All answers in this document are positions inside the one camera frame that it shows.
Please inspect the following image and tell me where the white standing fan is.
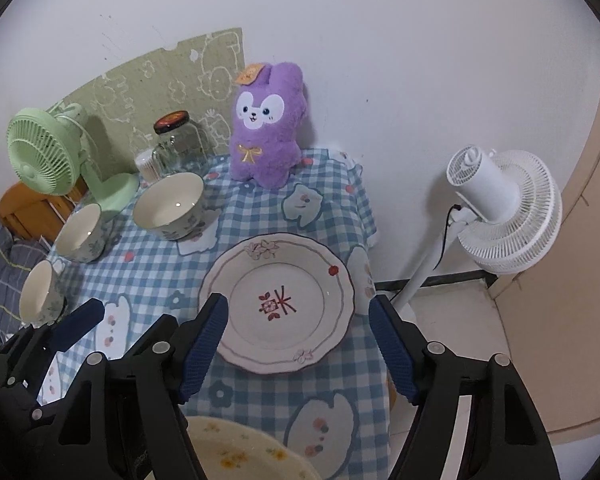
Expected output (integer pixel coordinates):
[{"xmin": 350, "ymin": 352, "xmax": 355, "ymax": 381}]
[{"xmin": 387, "ymin": 145, "xmax": 564, "ymax": 313}]

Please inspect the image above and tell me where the wooden bed headboard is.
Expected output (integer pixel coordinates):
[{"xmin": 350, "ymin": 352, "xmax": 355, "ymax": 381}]
[{"xmin": 0, "ymin": 180, "xmax": 88, "ymax": 243}]

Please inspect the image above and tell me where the white plate red floral print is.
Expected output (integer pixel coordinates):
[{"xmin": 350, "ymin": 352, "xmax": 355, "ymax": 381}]
[{"xmin": 197, "ymin": 232, "xmax": 357, "ymax": 376}]

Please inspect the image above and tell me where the cotton swab container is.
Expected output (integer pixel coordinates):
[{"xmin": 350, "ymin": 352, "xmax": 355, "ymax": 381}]
[{"xmin": 134, "ymin": 150, "xmax": 162, "ymax": 183}]

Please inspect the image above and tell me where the blue checkered bear tablecloth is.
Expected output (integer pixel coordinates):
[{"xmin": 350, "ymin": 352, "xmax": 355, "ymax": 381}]
[{"xmin": 35, "ymin": 147, "xmax": 393, "ymax": 480}]

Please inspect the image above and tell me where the green printed wall board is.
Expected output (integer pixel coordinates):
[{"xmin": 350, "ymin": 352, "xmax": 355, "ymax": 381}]
[{"xmin": 45, "ymin": 26, "xmax": 246, "ymax": 171}]

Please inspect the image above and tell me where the purple plush bunny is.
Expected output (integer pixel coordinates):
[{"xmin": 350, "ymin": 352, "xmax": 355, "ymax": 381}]
[{"xmin": 228, "ymin": 61, "xmax": 311, "ymax": 190}]

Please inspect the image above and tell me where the round yellow floral plate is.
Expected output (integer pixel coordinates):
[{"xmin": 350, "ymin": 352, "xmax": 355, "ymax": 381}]
[{"xmin": 182, "ymin": 415, "xmax": 323, "ymax": 480}]

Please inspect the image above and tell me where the cream bowl blue floral outside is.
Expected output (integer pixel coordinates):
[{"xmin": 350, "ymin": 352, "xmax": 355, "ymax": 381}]
[
  {"xmin": 54, "ymin": 203, "xmax": 112, "ymax": 264},
  {"xmin": 19, "ymin": 260, "xmax": 67, "ymax": 324},
  {"xmin": 132, "ymin": 172, "xmax": 206, "ymax": 242}
]

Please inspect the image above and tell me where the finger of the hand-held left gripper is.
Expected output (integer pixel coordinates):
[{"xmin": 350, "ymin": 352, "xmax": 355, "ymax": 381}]
[{"xmin": 29, "ymin": 299, "xmax": 106, "ymax": 362}]

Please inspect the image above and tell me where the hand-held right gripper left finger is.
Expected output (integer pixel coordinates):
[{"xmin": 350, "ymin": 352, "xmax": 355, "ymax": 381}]
[{"xmin": 45, "ymin": 292, "xmax": 229, "ymax": 480}]

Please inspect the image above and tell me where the beige wooden door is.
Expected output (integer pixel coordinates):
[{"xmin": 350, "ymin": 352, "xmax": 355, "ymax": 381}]
[{"xmin": 495, "ymin": 35, "xmax": 600, "ymax": 441}]

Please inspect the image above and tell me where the grey plaid pillow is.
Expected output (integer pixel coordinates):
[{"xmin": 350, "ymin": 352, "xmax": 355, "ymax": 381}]
[{"xmin": 0, "ymin": 227, "xmax": 56, "ymax": 333}]

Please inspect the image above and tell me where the glass jar dark lid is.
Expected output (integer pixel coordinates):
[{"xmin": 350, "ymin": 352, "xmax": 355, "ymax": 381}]
[{"xmin": 152, "ymin": 110, "xmax": 212, "ymax": 177}]

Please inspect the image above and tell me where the black standing fan cable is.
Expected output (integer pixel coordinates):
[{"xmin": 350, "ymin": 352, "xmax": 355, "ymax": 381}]
[{"xmin": 432, "ymin": 202, "xmax": 465, "ymax": 275}]

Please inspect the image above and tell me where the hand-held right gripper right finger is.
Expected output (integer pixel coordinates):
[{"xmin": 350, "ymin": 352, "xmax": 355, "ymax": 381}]
[{"xmin": 367, "ymin": 295, "xmax": 563, "ymax": 480}]

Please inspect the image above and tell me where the green desk fan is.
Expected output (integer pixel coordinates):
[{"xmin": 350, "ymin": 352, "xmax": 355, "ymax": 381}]
[{"xmin": 6, "ymin": 102, "xmax": 141, "ymax": 213}]

